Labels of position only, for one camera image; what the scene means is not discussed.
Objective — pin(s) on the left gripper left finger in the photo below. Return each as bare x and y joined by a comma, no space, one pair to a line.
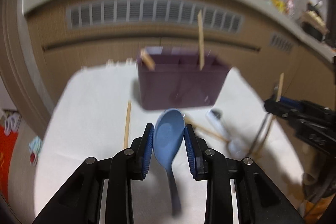
78,200

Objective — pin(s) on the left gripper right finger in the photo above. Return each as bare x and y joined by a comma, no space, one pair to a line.
259,200

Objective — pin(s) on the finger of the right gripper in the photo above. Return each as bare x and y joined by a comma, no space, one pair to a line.
304,116

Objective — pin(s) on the white black measuring spoon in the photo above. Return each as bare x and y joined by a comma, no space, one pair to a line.
235,145

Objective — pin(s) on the metal spoon black handle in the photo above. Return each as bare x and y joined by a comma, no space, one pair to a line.
273,96

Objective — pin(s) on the wooden chopstick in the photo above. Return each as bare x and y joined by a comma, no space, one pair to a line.
204,130
279,87
127,125
201,41

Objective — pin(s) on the blue plastic spoon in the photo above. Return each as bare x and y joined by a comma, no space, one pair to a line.
167,139

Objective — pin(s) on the wooden spoon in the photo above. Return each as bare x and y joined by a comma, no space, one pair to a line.
147,60

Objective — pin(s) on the black pot with basket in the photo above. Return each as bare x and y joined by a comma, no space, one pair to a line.
313,25

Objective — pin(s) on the red box on floor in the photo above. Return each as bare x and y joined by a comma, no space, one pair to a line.
7,144

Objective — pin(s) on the white slippers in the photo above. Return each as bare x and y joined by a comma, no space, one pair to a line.
12,123

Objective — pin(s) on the black utensil cup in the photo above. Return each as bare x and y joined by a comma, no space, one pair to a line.
314,5

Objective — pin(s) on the condiment bottle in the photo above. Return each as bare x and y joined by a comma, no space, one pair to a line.
290,8

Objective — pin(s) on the yellow jar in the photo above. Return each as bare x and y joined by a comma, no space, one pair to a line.
279,5

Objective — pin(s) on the purple utensil holder box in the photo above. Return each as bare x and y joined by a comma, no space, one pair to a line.
177,81

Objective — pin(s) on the long grey vent grille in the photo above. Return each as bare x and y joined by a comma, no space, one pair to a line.
100,12

